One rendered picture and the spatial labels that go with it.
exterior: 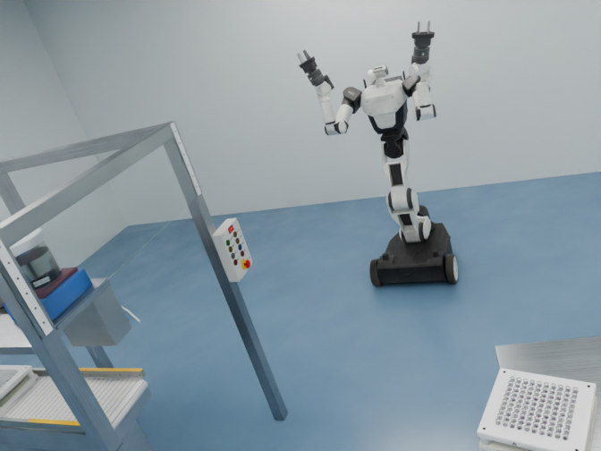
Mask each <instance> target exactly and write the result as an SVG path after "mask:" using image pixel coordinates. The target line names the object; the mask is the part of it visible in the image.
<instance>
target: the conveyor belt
mask: <svg viewBox="0 0 601 451"><path fill-rule="evenodd" d="M84 379H86V381H87V383H88V385H89V387H90V389H91V390H92V392H93V394H94V396H95V397H96V399H97V401H98V402H99V404H100V406H101V407H102V409H103V411H104V413H105V414H106V417H107V418H108V420H109V421H110V423H111V424H112V426H113V428H114V430H115V429H116V428H117V427H118V425H119V424H120V423H121V421H122V420H123V418H124V417H125V416H126V414H127V413H128V412H129V410H130V409H131V408H132V407H133V406H134V404H135V403H136V402H137V400H138V399H139V398H140V396H141V395H142V393H143V392H144V391H145V390H146V388H147V387H148V384H147V382H146V381H145V380H143V379H107V378H84ZM0 417H7V418H22V419H43V420H57V421H77V420H76V418H75V417H74V415H73V413H72V411H71V409H70V408H69V406H68V405H67V403H66V402H65V401H64V399H63V397H62V395H61V394H60V392H59V390H58V389H57V387H56V385H55V383H54V382H53V380H52V379H51V378H50V377H38V380H37V381H35V382H34V383H33V384H32V385H31V386H30V387H29V388H28V389H27V390H26V391H25V392H24V393H23V394H22V395H21V396H20V397H19V398H18V399H17V400H16V401H15V402H14V403H13V404H12V405H11V406H10V407H9V408H8V409H6V410H5V411H4V412H3V413H2V414H1V415H0Z"/></svg>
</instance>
